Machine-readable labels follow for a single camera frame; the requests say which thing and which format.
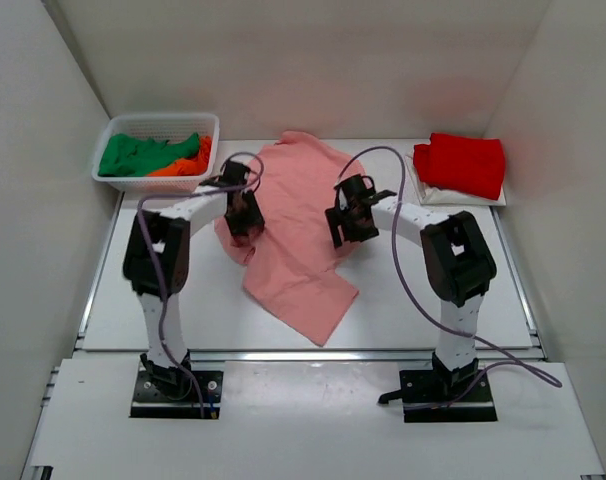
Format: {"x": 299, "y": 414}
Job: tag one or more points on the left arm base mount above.
{"x": 153, "y": 399}

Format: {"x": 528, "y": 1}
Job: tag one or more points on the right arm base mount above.
{"x": 439, "y": 395}

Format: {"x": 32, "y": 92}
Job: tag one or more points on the orange t-shirt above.
{"x": 192, "y": 166}

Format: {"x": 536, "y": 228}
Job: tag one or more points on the folded white t-shirt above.
{"x": 428, "y": 195}

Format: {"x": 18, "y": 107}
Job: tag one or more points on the pink t-shirt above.
{"x": 291, "y": 266}

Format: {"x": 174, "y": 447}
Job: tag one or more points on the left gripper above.
{"x": 252, "y": 219}

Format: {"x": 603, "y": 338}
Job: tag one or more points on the white plastic basket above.
{"x": 174, "y": 127}

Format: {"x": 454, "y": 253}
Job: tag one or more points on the folded red t-shirt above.
{"x": 467, "y": 165}

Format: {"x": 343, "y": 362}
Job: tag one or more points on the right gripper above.
{"x": 334, "y": 221}

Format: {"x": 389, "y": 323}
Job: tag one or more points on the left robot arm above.
{"x": 157, "y": 262}

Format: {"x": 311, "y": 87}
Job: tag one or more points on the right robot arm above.
{"x": 458, "y": 264}

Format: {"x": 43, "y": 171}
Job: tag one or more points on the green t-shirt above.
{"x": 126, "y": 156}

